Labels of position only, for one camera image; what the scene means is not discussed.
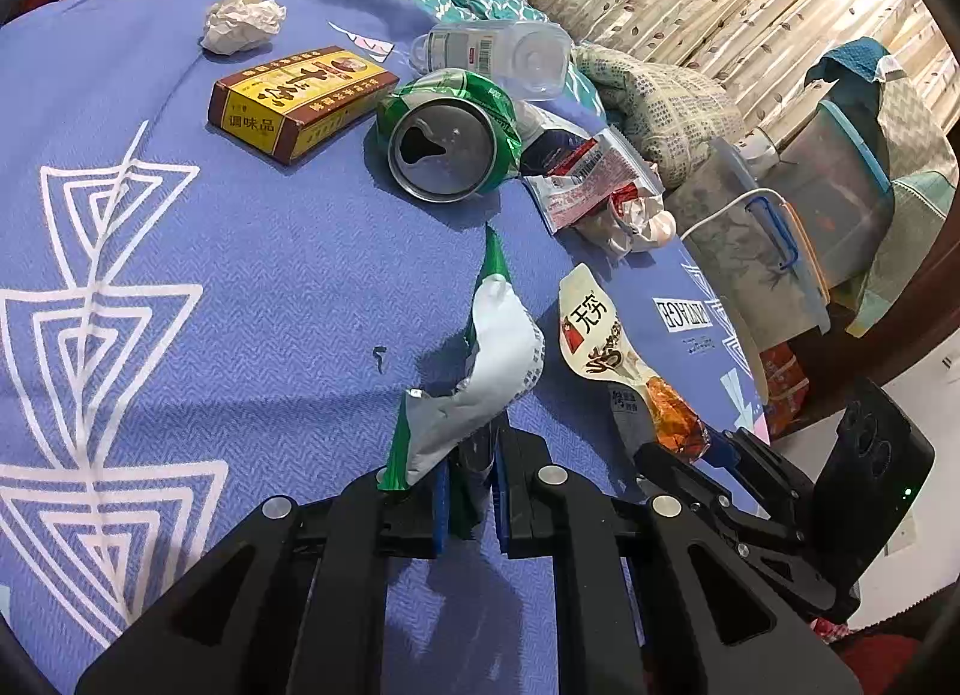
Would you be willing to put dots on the yellow brown seasoning box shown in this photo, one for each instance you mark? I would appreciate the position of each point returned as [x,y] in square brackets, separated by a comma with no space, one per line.
[300,102]

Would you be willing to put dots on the green white foil packet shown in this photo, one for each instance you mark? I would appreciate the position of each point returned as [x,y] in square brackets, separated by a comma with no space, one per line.
[495,350]

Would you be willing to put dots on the grey checked quilt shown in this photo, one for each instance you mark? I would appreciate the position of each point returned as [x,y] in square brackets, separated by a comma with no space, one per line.
[667,110]

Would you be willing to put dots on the crumpled white red wrapper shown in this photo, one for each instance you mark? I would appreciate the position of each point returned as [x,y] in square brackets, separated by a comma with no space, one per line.
[634,222]

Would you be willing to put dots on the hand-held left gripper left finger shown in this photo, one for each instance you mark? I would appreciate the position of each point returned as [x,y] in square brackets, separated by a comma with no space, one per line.
[442,511]

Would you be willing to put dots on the orange plastic bag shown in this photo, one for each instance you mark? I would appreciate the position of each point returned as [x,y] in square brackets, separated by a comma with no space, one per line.
[784,380]

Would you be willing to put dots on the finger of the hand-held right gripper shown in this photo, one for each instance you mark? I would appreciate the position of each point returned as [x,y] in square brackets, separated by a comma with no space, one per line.
[686,481]
[757,466]

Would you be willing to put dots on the white pink paper scrap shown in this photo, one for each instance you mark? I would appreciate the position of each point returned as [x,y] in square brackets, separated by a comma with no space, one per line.
[367,44]

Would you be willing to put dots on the blue printed blanket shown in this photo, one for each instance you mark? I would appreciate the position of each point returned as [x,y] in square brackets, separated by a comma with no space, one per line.
[225,252]

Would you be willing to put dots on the teal cloth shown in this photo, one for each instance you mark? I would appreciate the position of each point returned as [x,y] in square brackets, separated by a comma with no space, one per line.
[855,57]

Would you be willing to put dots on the red white snack wrapper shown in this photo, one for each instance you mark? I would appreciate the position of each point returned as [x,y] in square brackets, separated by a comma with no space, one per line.
[585,177]

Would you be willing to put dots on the clear plastic bottle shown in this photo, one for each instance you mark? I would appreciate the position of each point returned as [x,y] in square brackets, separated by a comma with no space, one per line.
[510,53]

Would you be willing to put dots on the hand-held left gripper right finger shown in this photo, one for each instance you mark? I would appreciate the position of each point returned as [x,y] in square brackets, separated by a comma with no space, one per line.
[501,511]

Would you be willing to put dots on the crumpled white tissue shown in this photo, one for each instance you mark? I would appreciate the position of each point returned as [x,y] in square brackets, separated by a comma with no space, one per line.
[240,16]

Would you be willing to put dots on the clear container teal rim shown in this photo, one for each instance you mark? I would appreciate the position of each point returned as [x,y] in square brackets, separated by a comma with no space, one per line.
[832,192]

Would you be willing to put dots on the crushed green can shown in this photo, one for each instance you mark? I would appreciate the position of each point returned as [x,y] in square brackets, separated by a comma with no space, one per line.
[442,147]

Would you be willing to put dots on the cream snack packet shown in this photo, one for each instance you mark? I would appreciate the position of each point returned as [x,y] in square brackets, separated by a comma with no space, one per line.
[600,342]

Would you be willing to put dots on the patchwork cloth cover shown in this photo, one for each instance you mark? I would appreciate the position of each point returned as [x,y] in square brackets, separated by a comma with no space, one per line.
[922,200]

